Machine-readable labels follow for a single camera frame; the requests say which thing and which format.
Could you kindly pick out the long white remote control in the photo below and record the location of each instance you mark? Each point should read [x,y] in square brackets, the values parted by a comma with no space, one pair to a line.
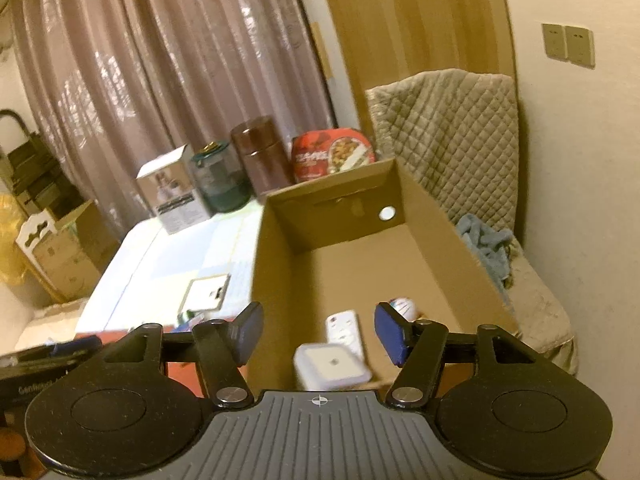
[345,332]

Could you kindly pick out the red toy figure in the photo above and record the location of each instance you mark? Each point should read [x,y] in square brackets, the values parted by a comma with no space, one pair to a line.
[405,308]

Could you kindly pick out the person's left hand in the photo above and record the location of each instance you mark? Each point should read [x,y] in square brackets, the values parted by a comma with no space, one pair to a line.
[10,445]

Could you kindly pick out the black folding hand cart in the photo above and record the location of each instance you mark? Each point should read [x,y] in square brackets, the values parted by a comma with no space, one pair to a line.
[30,160]

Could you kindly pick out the pastel checkered tablecloth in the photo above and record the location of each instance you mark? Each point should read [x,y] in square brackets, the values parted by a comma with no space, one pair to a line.
[165,260]

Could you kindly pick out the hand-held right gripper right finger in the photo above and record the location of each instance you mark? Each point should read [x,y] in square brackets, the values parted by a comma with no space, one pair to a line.
[390,332]

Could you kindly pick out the white square charger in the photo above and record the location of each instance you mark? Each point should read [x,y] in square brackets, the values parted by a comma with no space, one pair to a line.
[332,365]

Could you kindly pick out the flat cardboard box white insert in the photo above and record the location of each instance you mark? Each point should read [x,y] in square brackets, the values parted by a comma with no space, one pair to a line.
[55,255]

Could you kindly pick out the plain brown cardboard carton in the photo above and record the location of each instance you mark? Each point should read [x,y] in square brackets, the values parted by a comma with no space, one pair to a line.
[95,230]

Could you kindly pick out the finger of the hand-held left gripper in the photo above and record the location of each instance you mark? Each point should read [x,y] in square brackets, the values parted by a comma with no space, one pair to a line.
[70,347]

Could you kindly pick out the red instant rice box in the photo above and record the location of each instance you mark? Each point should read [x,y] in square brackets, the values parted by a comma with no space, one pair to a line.
[330,155]

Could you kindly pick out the grey blue fluffy cloth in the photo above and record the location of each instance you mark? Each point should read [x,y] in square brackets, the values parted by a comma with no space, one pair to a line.
[487,245]

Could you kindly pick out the white product box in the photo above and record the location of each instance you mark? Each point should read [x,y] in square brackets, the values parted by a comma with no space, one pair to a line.
[172,195]

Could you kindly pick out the green glass jar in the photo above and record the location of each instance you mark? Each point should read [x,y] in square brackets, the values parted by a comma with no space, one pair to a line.
[220,185]

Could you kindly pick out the brown cardboard box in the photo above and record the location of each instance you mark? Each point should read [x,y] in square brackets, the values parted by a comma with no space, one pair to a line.
[350,270]

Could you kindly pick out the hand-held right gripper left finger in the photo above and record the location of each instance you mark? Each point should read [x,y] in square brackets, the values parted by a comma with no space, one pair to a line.
[247,330]

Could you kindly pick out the red printed table mat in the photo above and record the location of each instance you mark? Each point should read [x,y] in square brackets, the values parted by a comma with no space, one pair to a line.
[182,380]

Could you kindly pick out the beige wall socket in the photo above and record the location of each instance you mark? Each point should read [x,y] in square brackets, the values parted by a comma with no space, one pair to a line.
[555,41]
[580,47]

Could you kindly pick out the chair with quilted cover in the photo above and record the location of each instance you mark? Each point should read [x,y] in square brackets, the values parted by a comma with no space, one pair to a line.
[450,135]

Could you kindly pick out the yellow wall strip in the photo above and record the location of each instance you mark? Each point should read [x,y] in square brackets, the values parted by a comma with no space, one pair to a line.
[322,52]

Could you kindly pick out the white wall socket panel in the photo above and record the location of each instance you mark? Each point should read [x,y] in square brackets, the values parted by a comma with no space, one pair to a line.
[207,292]

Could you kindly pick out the wooden door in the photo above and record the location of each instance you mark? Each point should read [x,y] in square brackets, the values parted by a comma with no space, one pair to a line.
[415,20]

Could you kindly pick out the brown thermos flask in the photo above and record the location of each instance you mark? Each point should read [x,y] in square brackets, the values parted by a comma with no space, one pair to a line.
[262,160]

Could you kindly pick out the yellow plastic bag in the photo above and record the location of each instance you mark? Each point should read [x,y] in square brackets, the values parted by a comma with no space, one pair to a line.
[10,240]

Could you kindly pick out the brown patterned curtain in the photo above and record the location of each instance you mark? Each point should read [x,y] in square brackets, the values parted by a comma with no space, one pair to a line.
[150,85]

